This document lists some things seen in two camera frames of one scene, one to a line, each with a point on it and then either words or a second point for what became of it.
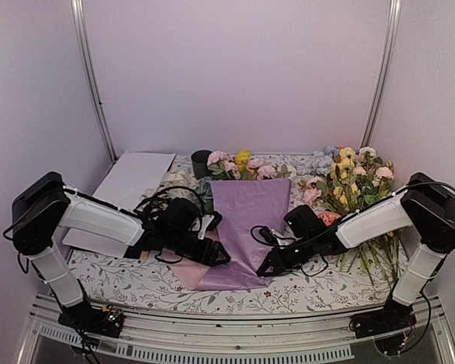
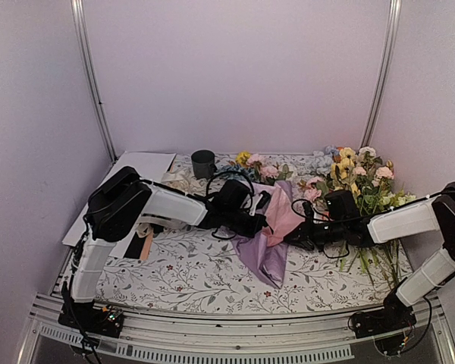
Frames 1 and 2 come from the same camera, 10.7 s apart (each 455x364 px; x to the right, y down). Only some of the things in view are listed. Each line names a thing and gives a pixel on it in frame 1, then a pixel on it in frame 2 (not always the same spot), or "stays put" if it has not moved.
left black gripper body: (177, 243) to (243, 228)
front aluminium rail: (258, 338) stays put
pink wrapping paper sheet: (194, 276) to (267, 249)
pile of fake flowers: (346, 180) stays put
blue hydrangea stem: (205, 196) to (234, 172)
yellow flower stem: (242, 158) stays put
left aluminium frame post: (92, 76) stays put
